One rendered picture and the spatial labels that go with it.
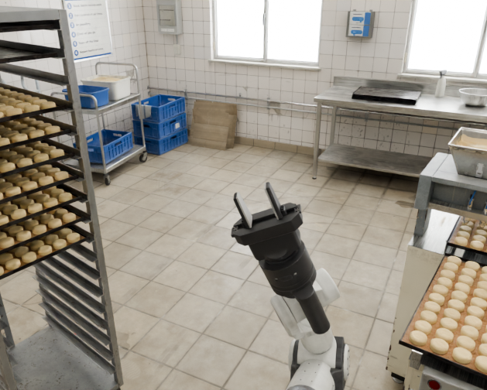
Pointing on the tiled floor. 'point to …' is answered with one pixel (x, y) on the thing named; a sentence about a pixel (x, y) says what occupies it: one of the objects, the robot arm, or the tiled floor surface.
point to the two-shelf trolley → (104, 128)
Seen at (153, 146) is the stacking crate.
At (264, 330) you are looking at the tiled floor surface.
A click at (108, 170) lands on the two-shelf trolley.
